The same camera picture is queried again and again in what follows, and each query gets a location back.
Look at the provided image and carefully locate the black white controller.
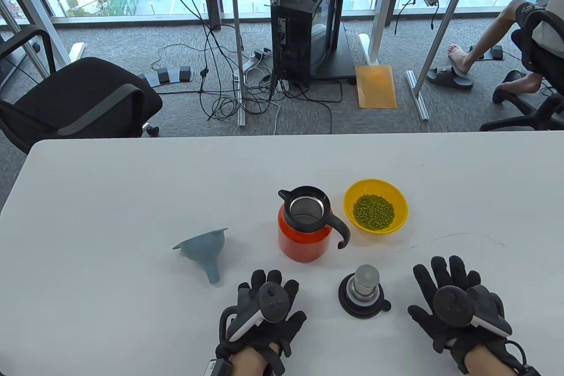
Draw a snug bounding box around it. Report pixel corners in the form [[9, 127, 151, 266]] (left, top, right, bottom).
[[226, 282, 289, 342], [431, 285, 513, 337]]

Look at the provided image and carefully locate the black office chair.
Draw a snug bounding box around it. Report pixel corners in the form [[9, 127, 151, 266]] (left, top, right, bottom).
[[479, 10, 564, 132], [0, 27, 163, 154]]

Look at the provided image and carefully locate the white power strip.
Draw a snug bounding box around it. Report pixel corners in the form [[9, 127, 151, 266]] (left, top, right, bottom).
[[242, 47, 274, 73]]

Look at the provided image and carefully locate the pile of green mung beans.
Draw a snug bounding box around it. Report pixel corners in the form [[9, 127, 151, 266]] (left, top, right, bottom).
[[353, 194, 395, 231]]

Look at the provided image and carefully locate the tangle of black cables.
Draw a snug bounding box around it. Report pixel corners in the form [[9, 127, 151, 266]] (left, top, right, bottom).
[[150, 0, 345, 136]]

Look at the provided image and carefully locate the black computer tower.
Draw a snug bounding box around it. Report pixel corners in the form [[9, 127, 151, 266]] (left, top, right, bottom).
[[270, 0, 341, 86]]

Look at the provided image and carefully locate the grey foot pedal board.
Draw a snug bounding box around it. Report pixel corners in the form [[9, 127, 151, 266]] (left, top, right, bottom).
[[137, 66, 195, 88], [468, 45, 505, 62]]

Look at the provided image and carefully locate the black kettle lid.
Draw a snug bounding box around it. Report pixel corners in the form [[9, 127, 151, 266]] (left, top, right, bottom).
[[338, 264, 392, 319]]

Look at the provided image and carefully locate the black glove cable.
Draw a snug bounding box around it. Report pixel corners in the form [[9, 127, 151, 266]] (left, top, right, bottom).
[[502, 339, 542, 376]]

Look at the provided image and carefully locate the black wrist box white label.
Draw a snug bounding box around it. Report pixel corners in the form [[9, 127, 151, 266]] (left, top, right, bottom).
[[203, 358, 234, 376]]

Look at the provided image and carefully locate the person's right hand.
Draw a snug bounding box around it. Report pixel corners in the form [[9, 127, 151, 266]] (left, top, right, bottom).
[[408, 255, 527, 374]]

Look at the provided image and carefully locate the yellow-brown envelope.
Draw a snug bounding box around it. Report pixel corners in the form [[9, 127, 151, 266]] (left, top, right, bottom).
[[355, 65, 398, 109]]

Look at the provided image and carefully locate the orange hot water kettle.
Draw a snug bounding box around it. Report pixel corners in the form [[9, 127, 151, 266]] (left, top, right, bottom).
[[278, 186, 351, 263]]

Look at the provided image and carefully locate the yellow bowl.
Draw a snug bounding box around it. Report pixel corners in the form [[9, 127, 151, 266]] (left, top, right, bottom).
[[343, 179, 408, 235]]

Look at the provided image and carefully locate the black floor stand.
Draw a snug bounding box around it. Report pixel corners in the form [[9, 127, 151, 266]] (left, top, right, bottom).
[[308, 0, 358, 86]]

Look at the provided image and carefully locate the person's left forearm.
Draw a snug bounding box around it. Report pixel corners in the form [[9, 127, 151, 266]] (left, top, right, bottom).
[[229, 343, 270, 376]]

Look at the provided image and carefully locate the grey-blue funnel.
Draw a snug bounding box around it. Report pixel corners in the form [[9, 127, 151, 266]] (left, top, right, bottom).
[[172, 228, 229, 285]]

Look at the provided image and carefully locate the person's left hand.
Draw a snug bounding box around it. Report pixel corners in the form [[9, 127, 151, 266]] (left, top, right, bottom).
[[216, 269, 307, 376]]

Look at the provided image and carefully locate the person's right forearm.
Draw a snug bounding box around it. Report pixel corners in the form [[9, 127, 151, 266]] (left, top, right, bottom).
[[465, 346, 525, 376]]

